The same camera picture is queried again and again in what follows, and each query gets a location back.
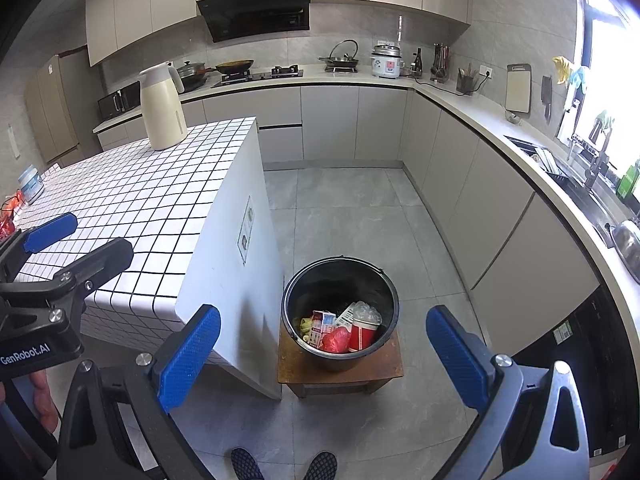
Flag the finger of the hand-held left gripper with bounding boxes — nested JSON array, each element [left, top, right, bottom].
[[0, 212, 78, 287], [0, 237, 135, 312]]

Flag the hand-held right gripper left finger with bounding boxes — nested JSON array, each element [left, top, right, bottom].
[[56, 304, 222, 480]]

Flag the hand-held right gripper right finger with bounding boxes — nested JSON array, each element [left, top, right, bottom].
[[425, 304, 592, 480]]

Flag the red paper cup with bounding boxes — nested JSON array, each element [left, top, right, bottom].
[[346, 317, 382, 353]]

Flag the clear plastic bag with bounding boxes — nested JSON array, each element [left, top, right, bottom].
[[352, 301, 383, 326]]

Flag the red plastic bag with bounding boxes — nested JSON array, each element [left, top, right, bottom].
[[320, 327, 351, 353]]

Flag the red and white carton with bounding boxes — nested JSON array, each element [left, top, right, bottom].
[[307, 310, 337, 350]]

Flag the black plastic bucket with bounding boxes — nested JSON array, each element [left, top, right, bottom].
[[281, 256, 401, 372]]

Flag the person's left hand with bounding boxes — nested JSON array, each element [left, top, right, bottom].
[[27, 367, 58, 428]]

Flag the white jar blue label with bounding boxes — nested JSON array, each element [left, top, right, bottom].
[[17, 165, 45, 205]]

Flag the white tiled kitchen island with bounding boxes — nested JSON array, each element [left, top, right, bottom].
[[10, 116, 283, 401]]

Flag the brown wooden stool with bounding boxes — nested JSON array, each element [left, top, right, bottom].
[[277, 327, 405, 400]]

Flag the black built-in dishwasher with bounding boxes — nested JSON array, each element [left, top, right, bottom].
[[512, 285, 638, 461]]

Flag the beige tall cabinet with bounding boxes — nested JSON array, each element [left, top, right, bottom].
[[24, 50, 103, 168]]

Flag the person's dark shoe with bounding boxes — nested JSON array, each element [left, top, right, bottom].
[[302, 451, 338, 480], [231, 447, 265, 480]]

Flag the island socket panel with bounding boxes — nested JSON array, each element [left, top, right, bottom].
[[236, 196, 256, 266]]

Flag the black microwave oven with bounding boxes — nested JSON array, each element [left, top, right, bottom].
[[96, 81, 142, 121]]

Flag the cream thermos jug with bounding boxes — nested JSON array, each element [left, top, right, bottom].
[[138, 61, 188, 152]]

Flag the steel bowl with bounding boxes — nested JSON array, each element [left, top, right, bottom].
[[610, 220, 640, 271]]

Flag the steel kitchen sink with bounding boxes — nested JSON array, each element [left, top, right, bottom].
[[505, 135, 640, 261]]

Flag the black pot with lid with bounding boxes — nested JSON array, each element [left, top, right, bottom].
[[176, 60, 207, 92]]

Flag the black wok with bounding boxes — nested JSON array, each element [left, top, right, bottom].
[[205, 59, 255, 75]]

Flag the black gas stove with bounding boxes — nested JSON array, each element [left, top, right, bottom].
[[210, 65, 305, 89]]

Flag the grey kitchen faucet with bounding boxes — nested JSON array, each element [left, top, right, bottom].
[[582, 125, 613, 191]]

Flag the green container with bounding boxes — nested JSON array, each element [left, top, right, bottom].
[[617, 160, 640, 198]]

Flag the grey lower cabinets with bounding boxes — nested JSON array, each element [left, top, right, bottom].
[[92, 80, 601, 356]]

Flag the dark utensil holder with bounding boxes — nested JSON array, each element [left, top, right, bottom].
[[456, 62, 478, 96]]

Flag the white cutting board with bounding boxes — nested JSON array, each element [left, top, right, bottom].
[[504, 63, 532, 113]]

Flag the black range hood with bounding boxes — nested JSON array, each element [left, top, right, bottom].
[[196, 0, 312, 43]]

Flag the metal utensil rack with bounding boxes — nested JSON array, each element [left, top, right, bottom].
[[430, 42, 451, 83]]

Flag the white rice cooker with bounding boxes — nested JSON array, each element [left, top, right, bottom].
[[371, 44, 403, 80]]

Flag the yellow rubber glove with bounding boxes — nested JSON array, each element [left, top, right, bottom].
[[552, 56, 573, 86]]

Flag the pan with raised lid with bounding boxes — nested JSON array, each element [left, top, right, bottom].
[[318, 39, 361, 73]]

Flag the bright kitchen window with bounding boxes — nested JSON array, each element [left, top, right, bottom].
[[557, 0, 640, 201]]

